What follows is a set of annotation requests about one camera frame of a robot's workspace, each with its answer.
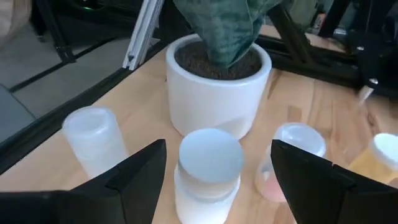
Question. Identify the white ceramic plant pot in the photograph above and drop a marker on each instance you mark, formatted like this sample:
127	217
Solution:
217	102

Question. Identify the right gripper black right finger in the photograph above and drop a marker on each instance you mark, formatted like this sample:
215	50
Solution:
311	193

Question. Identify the black tripod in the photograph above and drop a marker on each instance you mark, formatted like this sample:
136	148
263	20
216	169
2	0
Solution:
57	40

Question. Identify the black diagonal frame brace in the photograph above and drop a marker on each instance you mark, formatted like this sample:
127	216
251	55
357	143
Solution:
289	34

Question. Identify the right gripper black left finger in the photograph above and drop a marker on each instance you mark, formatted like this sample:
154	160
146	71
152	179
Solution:
136	186

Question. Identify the silver aluminium extrusion bar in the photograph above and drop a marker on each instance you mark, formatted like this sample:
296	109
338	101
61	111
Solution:
143	34

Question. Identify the green leafy plant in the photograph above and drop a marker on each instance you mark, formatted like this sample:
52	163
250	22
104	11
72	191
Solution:
230	28

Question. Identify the translucent white capless pill bottle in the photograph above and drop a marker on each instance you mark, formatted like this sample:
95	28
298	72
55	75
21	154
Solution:
93	140

